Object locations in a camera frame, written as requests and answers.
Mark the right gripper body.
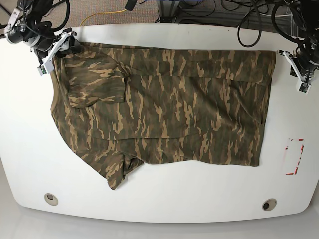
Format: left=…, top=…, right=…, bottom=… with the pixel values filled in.
left=4, top=7, right=69, bottom=64

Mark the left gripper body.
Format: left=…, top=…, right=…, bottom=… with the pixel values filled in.
left=284, top=37, right=319, bottom=82

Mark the camouflage T-shirt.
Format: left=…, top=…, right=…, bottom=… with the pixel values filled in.
left=51, top=43, right=276, bottom=189

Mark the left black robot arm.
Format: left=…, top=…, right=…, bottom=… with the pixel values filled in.
left=271, top=0, right=319, bottom=84

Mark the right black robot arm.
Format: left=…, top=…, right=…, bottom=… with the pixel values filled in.
left=0, top=0, right=81, bottom=74

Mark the red tape rectangle marking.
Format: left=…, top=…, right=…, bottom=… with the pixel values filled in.
left=283, top=138, right=305, bottom=176

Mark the right table grommet hole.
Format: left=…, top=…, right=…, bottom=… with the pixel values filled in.
left=262, top=198, right=277, bottom=211

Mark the table grommet hole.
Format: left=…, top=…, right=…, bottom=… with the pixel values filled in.
left=262, top=198, right=277, bottom=211
left=44, top=193, right=58, bottom=206

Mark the left table grommet hole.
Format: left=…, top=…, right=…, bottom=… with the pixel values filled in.
left=44, top=193, right=58, bottom=206

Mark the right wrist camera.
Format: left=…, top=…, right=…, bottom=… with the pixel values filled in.
left=37, top=61, right=54, bottom=76

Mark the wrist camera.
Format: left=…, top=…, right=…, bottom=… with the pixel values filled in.
left=37, top=61, right=54, bottom=76
left=296, top=82, right=311, bottom=95

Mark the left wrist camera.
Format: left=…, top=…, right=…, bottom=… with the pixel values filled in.
left=296, top=82, right=311, bottom=95

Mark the yellow cable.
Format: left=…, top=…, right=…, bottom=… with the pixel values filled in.
left=80, top=7, right=127, bottom=26

